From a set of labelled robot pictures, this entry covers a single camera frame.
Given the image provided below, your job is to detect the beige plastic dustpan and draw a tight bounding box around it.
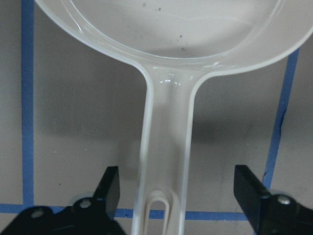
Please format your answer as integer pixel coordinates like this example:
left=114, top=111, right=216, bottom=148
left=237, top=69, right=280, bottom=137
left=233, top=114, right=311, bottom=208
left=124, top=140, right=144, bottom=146
left=37, top=0, right=313, bottom=235

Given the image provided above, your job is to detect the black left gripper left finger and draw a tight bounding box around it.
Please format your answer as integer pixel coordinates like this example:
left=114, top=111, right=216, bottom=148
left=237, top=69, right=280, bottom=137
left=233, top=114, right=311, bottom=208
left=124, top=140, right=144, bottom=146
left=72, top=166, right=120, bottom=235

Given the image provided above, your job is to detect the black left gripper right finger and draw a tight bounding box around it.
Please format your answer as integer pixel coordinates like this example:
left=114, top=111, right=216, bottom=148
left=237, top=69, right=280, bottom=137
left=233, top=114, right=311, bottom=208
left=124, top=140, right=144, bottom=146
left=234, top=165, right=313, bottom=235

